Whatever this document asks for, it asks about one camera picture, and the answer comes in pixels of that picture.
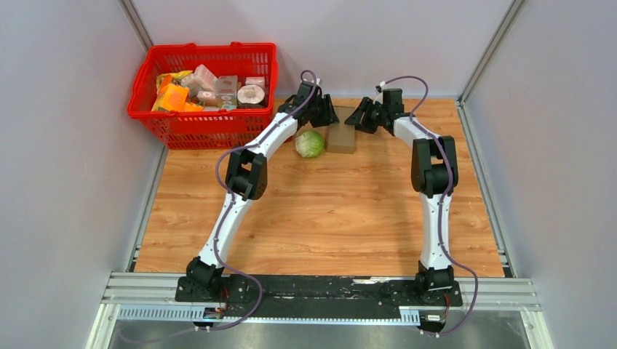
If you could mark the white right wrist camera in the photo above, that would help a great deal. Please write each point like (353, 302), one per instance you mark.
(379, 89)

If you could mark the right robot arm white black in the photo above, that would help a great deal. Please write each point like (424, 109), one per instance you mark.
(433, 176)

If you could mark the brown cardboard box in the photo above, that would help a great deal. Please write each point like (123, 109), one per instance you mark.
(341, 136)

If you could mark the orange snack box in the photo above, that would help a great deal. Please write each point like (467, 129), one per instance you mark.
(171, 97)

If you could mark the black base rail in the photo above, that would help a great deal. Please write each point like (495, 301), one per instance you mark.
(336, 300)

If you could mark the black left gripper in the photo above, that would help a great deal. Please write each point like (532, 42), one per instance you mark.
(330, 115)

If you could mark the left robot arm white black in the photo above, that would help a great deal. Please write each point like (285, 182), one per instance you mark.
(245, 181)

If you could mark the pink white carton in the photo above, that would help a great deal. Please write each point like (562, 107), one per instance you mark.
(203, 78)

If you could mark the yellow snack packet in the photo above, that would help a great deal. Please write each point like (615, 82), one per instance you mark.
(171, 78)

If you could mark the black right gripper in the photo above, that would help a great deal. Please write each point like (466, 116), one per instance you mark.
(365, 106)

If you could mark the beige small box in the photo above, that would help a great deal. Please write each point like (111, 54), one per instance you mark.
(226, 92)

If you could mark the green cabbage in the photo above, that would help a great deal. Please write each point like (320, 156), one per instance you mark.
(309, 144)

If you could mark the red plastic shopping basket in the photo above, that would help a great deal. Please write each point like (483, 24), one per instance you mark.
(211, 129)

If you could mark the white tape roll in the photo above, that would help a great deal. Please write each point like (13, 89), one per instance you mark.
(251, 96)

